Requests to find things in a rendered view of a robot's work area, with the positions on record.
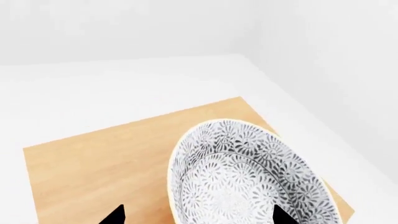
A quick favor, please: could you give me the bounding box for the light wooden board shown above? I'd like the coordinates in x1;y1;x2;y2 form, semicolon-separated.
22;95;356;224

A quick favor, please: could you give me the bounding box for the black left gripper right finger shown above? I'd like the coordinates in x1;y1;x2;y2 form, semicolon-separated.
273;203;299;224

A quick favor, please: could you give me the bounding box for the grey floral patterned plate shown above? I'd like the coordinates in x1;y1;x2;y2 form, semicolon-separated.
167;119;344;224

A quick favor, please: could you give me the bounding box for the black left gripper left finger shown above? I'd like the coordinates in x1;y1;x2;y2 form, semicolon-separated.
99;203;126;224

